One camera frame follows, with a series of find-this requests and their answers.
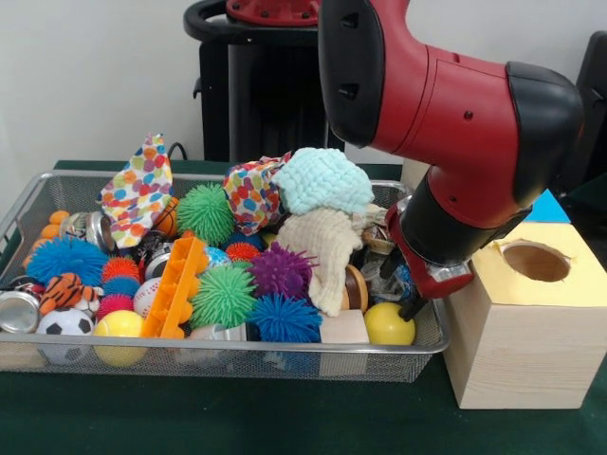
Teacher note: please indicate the yellow smiley ball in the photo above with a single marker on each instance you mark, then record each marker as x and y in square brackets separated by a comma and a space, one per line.
[387, 325]

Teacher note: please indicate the green spiky rubber ball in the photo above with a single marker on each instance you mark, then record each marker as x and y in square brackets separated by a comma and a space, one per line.
[223, 297]
[204, 213]

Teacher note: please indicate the colourful polka-dot cloth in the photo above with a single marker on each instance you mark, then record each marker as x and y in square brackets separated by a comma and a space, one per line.
[251, 194]
[137, 190]

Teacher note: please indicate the clear mesh bin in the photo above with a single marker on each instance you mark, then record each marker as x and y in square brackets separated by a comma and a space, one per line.
[28, 194]

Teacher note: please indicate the blue spiky rubber ball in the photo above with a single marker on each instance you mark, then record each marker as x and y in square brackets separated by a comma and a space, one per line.
[64, 258]

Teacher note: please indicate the purple spiky rubber ball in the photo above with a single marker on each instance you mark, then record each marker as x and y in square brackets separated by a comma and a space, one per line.
[282, 273]

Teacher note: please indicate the black and white soccer ball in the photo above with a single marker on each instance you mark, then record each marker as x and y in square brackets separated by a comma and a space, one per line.
[64, 332]

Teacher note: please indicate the black chair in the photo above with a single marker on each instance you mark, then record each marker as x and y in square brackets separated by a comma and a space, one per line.
[596, 57]

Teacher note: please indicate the pale yellow muslin cloth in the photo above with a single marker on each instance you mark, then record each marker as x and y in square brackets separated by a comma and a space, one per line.
[327, 251]

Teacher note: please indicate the crushed clear plastic bottle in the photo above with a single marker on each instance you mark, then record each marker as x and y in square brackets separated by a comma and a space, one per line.
[391, 284]

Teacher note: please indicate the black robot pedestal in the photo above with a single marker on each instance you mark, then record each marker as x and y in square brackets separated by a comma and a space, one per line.
[256, 95]

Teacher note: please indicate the mint green muslin cloth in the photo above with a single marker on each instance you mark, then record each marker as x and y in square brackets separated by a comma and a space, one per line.
[322, 180]

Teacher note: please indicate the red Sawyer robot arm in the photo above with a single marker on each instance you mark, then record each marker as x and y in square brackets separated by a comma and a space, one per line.
[446, 95]

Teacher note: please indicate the wooden box with three holes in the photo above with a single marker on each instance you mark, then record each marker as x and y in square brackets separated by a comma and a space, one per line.
[517, 351]

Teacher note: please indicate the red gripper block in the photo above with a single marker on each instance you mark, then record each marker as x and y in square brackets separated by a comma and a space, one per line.
[427, 270]

